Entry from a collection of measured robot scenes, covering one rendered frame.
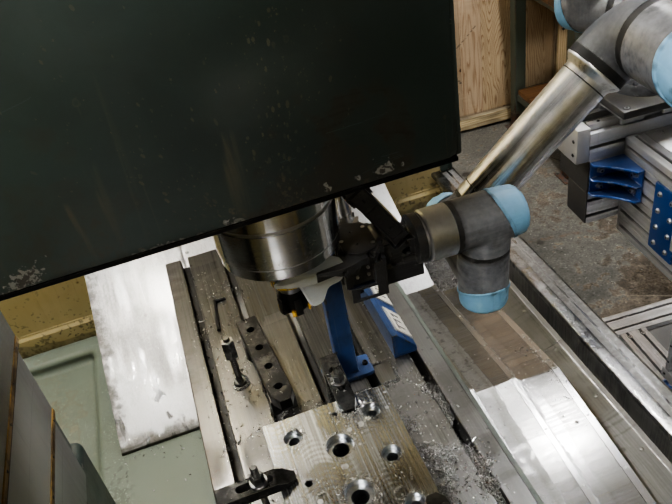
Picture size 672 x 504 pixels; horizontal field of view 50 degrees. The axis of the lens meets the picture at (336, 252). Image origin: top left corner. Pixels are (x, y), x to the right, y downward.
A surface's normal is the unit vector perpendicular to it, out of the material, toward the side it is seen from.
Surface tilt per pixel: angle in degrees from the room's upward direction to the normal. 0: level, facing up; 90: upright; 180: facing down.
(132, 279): 24
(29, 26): 90
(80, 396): 0
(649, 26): 45
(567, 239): 0
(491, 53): 90
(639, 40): 65
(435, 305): 8
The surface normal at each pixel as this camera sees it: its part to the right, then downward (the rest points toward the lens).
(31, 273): 0.30, 0.54
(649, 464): -0.43, -0.66
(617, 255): -0.15, -0.79
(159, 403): -0.02, -0.50
